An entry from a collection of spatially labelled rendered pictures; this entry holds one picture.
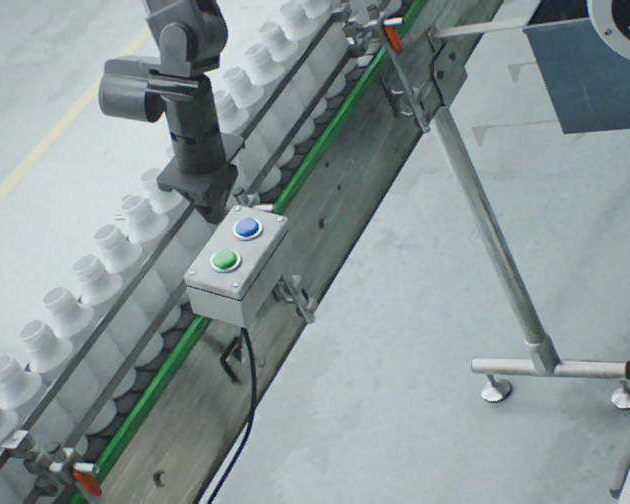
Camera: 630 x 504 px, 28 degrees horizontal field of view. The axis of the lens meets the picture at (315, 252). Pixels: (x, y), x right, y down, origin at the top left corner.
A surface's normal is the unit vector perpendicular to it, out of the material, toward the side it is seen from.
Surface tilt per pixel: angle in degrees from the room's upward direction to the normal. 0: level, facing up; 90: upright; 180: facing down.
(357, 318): 0
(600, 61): 90
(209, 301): 90
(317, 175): 90
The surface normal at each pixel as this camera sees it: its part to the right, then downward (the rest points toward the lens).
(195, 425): 0.81, -0.02
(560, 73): -0.43, 0.67
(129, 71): -0.34, 0.25
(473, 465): -0.41, -0.74
